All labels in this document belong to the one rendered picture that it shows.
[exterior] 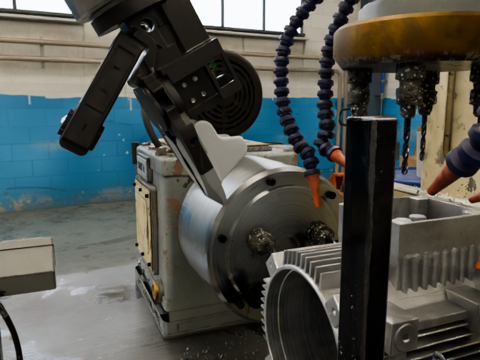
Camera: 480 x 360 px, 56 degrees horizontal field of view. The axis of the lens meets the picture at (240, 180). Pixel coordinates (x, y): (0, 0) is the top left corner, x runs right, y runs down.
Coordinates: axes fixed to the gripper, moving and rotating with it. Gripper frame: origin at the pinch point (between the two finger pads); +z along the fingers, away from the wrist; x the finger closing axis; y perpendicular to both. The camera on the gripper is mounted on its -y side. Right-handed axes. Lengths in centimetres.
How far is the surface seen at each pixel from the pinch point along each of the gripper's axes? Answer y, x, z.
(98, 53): 74, 547, -39
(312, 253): 4.7, -6.1, 8.7
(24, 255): -21.2, 17.1, -1.5
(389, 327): 4.5, -15.4, 13.1
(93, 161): -3, 546, 70
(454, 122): 38.0, 6.0, 13.8
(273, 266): 1.9, -0.5, 10.6
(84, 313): -27, 56, 26
